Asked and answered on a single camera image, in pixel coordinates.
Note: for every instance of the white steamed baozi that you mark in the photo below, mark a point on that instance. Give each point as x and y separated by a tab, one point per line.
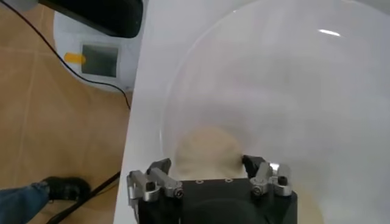
207	152

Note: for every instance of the black shoe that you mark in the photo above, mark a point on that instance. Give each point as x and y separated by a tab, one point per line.
67	188

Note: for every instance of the white robot base with screen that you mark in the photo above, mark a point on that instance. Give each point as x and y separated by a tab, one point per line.
70	36

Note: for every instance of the white round plate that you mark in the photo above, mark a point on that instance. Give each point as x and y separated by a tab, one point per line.
274	91

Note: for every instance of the black robot torso column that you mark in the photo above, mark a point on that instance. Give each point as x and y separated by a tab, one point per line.
100	15

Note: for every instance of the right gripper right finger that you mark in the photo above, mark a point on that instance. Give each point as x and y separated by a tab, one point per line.
263	175

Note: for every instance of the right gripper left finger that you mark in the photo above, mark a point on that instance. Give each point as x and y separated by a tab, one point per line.
143	184

